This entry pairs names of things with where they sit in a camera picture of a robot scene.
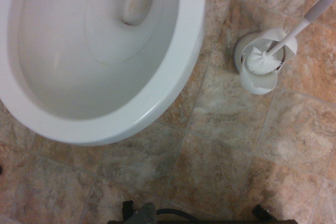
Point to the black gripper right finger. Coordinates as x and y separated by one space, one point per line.
261 213

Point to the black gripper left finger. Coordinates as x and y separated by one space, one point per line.
129 209

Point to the white toilet brush holder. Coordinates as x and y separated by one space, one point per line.
258 85

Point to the white toilet bowl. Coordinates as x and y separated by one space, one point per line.
170 77

